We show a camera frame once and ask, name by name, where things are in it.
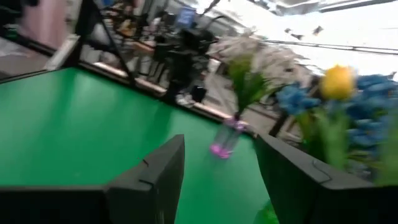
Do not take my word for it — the white artificial flower bunch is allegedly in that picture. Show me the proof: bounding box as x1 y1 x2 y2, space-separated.
211 30 271 121
248 43 313 103

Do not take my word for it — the black frame strut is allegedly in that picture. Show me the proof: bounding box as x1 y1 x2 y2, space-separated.
93 18 137 88

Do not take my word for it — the blue artificial flower bunch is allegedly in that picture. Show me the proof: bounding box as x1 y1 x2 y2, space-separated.
275 81 323 116
354 73 398 119

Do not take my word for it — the silver metal bracket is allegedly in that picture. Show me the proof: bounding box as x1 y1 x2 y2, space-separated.
43 34 81 72

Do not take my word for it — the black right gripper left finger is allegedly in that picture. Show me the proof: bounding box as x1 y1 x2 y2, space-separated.
0 134 187 224

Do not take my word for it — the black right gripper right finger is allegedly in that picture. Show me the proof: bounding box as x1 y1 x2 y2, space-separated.
253 133 398 224

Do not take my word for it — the purple glass vase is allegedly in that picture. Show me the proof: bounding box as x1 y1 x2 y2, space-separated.
210 116 249 160

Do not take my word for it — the black frame post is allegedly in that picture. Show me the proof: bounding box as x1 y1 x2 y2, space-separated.
74 0 105 67

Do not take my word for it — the blue sign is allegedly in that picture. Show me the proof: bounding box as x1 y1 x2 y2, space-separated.
175 6 197 29

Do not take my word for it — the green table mat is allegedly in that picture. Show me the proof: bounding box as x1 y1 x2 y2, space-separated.
0 67 271 224

